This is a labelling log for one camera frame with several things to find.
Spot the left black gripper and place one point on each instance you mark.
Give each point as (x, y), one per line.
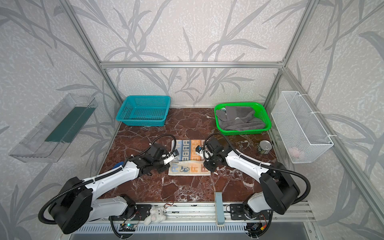
(162, 160)

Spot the printed rabbit towel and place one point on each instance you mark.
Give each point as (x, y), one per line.
(188, 163)

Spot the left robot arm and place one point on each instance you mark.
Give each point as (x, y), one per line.
(79, 202)

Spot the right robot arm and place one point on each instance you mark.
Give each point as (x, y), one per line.
(281, 188)

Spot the grey towel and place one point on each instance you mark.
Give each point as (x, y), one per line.
(233, 118)

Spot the green plastic basket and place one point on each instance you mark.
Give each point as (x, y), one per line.
(260, 113)

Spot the metal tin can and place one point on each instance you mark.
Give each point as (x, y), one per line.
(264, 147)

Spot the teal plastic basket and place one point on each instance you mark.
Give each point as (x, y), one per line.
(144, 111)

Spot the white plush toy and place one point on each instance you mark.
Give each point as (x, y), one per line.
(157, 215)

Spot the grey blue sponge block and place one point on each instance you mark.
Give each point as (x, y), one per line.
(219, 209)

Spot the green lit circuit board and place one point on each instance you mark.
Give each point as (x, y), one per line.
(128, 227)

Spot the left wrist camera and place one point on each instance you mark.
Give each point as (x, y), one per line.
(170, 157)

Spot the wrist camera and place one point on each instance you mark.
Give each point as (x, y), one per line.
(170, 157)
(201, 152)

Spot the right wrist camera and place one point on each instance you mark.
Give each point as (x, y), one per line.
(201, 152)

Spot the pink item in wire basket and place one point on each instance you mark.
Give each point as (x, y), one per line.
(295, 153)

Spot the white wire mesh basket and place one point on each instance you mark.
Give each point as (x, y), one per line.
(299, 127)

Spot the clear plastic wall bin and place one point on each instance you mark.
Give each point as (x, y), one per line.
(47, 142)

